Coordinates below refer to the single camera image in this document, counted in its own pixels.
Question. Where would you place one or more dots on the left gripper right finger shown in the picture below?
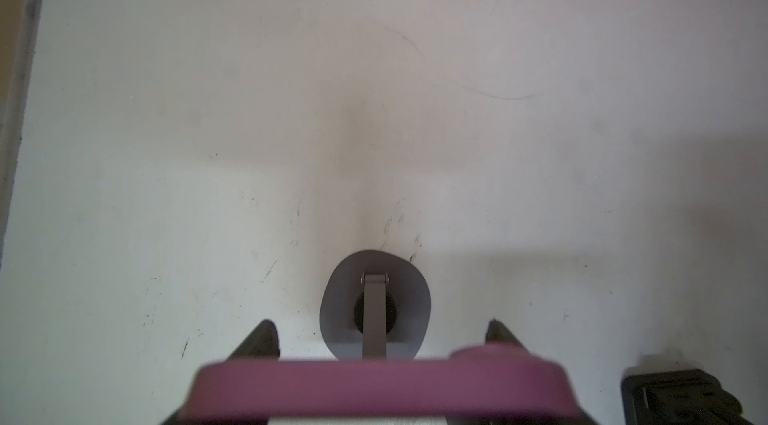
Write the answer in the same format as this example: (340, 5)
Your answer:
(498, 333)

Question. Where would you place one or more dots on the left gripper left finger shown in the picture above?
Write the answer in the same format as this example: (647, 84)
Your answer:
(261, 342)

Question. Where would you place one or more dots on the black phone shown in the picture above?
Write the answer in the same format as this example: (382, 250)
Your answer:
(487, 381)

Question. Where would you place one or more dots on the grey round phone stand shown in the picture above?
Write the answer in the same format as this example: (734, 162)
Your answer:
(375, 305)

